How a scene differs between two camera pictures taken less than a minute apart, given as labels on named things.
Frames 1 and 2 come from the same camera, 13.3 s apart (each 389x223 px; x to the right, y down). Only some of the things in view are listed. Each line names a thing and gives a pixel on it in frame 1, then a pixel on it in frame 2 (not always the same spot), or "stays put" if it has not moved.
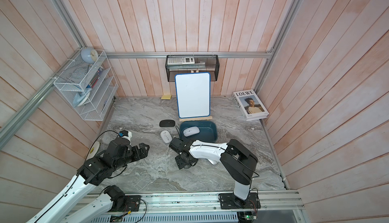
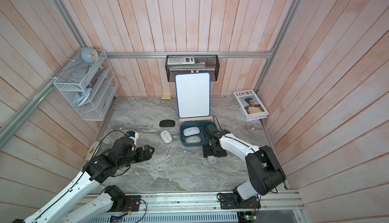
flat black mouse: (167, 123) stays put
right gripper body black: (181, 161) -> (210, 150)
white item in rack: (81, 97) stays put
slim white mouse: (189, 131) stays put
